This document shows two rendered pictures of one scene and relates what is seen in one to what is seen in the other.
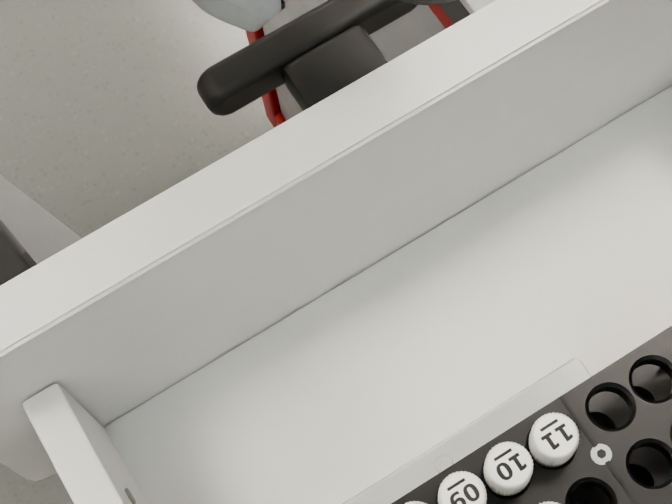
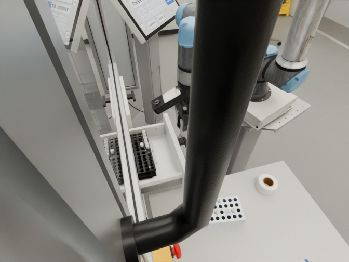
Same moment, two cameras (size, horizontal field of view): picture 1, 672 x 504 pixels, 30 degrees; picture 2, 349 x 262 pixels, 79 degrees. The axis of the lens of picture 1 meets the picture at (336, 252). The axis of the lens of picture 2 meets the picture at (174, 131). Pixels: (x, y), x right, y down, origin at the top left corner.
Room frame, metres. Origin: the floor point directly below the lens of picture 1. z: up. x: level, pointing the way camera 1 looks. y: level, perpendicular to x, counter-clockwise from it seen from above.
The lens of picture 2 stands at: (0.22, -0.50, 1.50)
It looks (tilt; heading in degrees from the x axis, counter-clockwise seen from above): 47 degrees down; 97
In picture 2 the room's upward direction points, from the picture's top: straight up
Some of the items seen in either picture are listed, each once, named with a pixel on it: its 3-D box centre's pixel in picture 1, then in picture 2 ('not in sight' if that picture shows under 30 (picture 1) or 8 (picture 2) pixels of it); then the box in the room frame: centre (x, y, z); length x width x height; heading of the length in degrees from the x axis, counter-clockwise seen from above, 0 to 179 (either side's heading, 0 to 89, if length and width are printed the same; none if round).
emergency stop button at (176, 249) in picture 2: not in sight; (175, 250); (0.20, -0.36, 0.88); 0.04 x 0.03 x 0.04; 113
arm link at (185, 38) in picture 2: not in sight; (194, 44); (0.20, 0.00, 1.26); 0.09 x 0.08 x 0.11; 41
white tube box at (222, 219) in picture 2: not in sight; (223, 211); (0.35, -0.20, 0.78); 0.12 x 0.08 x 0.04; 13
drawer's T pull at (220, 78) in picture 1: (332, 68); (181, 141); (0.18, -0.01, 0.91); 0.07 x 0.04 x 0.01; 113
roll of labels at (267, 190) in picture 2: not in sight; (266, 184); (0.51, -0.07, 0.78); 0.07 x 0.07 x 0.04
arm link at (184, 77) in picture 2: not in sight; (190, 72); (0.20, 0.00, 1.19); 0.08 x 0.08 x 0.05
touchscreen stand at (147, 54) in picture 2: not in sight; (156, 80); (-0.11, 0.95, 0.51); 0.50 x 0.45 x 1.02; 161
